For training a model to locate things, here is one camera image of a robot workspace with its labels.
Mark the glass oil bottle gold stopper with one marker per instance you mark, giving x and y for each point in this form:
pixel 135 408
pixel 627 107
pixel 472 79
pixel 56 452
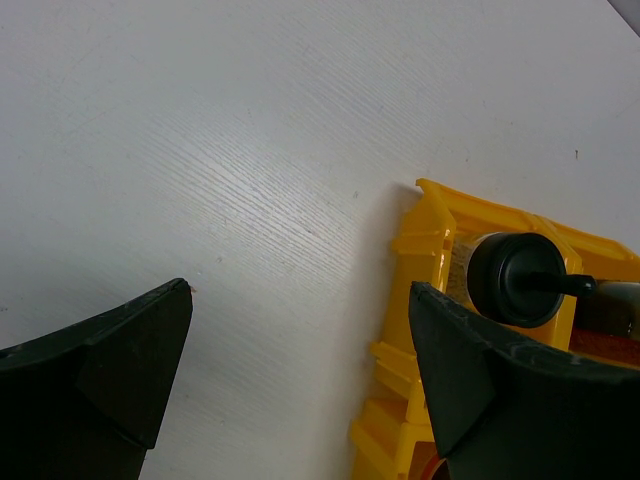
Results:
pixel 606 323

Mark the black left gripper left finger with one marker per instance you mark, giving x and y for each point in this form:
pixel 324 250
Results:
pixel 87 401

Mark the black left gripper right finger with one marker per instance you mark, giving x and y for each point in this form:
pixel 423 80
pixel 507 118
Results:
pixel 505 406

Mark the yellow four-compartment plastic bin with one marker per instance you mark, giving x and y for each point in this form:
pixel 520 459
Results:
pixel 393 438

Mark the white powder jar black lid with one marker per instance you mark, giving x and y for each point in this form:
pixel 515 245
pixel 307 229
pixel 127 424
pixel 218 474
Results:
pixel 516 279

